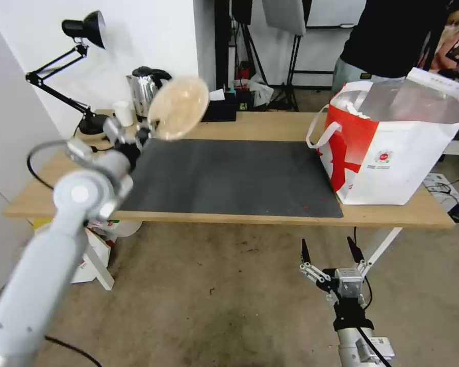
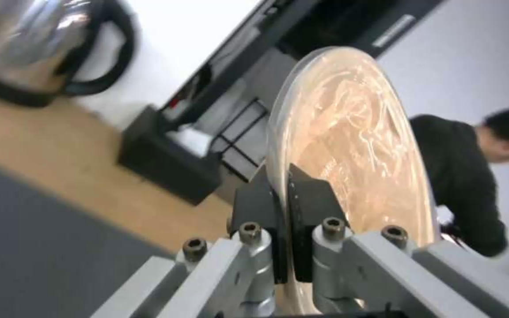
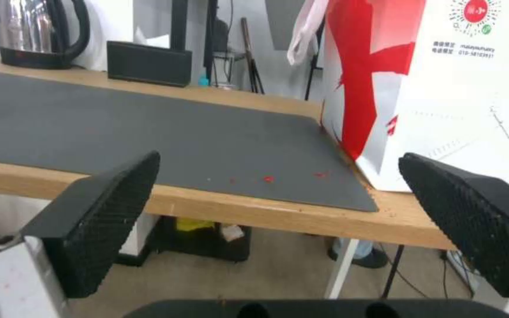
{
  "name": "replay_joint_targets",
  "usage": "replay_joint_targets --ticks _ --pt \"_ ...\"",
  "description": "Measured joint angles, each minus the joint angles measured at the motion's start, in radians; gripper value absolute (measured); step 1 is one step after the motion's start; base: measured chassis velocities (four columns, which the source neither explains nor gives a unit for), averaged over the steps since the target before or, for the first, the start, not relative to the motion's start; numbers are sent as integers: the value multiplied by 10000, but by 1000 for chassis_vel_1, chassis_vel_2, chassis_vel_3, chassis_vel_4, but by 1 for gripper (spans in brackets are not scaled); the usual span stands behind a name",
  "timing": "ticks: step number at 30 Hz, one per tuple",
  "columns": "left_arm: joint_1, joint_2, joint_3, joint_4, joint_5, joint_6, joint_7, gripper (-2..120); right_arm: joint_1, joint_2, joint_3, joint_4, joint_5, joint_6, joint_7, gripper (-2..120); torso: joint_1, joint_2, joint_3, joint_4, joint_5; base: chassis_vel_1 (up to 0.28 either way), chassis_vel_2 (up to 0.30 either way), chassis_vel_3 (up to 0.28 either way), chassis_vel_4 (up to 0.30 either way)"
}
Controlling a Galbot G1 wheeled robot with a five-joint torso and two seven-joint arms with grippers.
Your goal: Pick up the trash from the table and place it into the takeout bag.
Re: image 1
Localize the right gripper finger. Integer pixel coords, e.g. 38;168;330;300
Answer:
298;238;326;285
346;236;371;279

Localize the clear round plastic lid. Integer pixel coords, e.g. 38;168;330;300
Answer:
147;75;210;142

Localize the white red takeout bag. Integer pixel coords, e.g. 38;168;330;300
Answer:
305;67;459;207

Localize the white plastic bag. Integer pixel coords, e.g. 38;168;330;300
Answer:
247;73;275;109

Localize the white table leg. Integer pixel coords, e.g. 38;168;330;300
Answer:
365;227;403;268
81;228;116;292

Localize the white paper cup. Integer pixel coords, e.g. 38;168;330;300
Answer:
112;100;134;127

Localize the stainless steel electric kettle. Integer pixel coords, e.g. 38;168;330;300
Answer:
126;66;173;124

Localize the black tissue box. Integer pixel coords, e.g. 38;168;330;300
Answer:
201;89;238;123

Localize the white round bucket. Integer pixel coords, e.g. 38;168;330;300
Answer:
102;220;143;239

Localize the black table mat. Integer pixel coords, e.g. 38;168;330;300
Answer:
116;138;345;220

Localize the white red cardboard box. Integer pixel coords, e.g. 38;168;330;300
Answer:
70;225;119;285

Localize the white power strip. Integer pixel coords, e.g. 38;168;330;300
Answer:
423;172;459;204

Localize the black desk lamp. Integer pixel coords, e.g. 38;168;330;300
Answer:
25;10;108;136

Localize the black light stand tripod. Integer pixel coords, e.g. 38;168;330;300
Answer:
229;0;303;112

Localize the white softbox panel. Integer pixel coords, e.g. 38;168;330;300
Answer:
261;0;308;38

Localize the person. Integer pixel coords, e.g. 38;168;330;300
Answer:
331;0;456;93

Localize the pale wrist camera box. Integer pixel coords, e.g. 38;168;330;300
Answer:
335;268;363;299
102;116;128;144

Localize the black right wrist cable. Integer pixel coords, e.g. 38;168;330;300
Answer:
356;276;392;361

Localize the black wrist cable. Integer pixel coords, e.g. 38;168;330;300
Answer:
25;140;82;190
356;276;392;361

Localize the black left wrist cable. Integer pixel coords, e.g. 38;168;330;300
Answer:
25;140;82;190

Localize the black floor cable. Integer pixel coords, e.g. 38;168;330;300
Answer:
44;334;102;367

